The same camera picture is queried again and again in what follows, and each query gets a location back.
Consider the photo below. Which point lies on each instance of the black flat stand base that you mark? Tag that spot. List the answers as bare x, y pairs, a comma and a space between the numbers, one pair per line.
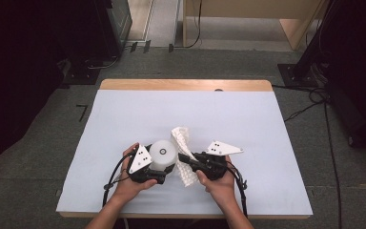
81, 76

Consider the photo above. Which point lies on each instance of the person's dark trousers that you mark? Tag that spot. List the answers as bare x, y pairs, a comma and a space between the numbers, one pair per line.
171, 225

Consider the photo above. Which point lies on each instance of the black cabinet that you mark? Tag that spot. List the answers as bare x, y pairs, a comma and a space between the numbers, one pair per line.
114, 28

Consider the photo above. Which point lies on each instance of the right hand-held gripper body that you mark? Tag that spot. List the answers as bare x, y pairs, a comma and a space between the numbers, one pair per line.
221, 148

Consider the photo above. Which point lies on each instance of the white cylindrical canister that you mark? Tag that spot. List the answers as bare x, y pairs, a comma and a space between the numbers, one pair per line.
163, 156

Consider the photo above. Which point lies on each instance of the person's left hand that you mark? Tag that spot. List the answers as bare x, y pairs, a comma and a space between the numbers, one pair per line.
129, 191

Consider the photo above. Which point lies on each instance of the black slanted stand with base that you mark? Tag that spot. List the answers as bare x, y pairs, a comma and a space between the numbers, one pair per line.
298, 74

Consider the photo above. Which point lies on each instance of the light wooden desk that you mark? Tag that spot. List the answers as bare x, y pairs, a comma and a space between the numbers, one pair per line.
251, 8

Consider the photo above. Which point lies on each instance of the dark curtain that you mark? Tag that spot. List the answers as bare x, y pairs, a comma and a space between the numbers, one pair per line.
19, 79
362, 63

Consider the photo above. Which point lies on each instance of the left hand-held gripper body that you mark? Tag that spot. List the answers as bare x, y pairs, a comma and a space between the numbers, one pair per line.
139, 159

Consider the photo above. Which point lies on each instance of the white table sheet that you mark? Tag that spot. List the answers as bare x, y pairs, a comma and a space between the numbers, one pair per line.
187, 108

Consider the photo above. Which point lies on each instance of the white knitted cloth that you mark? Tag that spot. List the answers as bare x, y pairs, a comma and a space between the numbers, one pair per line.
181, 136

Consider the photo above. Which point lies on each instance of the person's right hand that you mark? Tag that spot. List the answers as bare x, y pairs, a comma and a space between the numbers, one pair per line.
221, 190

